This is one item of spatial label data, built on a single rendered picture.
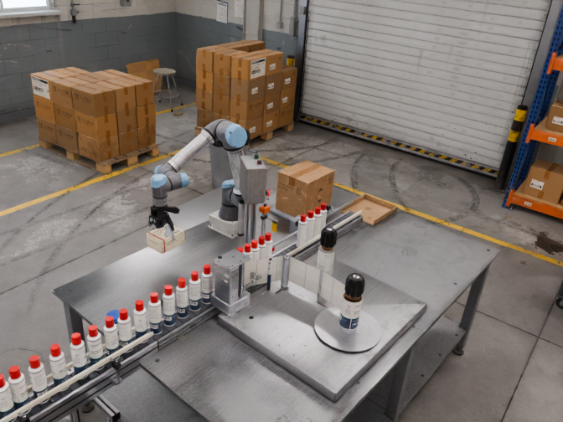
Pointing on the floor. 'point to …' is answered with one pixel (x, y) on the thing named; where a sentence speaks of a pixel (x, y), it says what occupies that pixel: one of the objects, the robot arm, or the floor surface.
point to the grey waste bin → (220, 165)
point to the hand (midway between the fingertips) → (165, 234)
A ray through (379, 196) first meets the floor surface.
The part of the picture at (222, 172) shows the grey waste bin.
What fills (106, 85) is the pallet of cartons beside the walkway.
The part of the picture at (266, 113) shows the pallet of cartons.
